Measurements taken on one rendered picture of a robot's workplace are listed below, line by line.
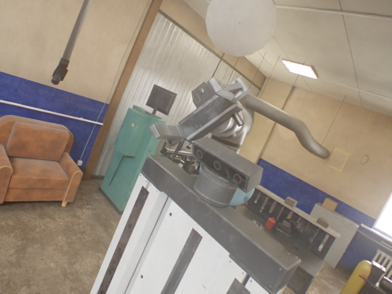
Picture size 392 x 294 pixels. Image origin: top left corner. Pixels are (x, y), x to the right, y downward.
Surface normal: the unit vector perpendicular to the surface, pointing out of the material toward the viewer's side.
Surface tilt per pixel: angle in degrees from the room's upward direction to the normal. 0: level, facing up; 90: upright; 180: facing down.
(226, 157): 29
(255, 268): 90
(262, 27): 111
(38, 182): 90
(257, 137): 90
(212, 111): 93
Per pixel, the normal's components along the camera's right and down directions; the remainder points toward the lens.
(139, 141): 0.69, 0.39
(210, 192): -0.25, 0.01
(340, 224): -0.61, -0.17
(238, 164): 0.05, -0.89
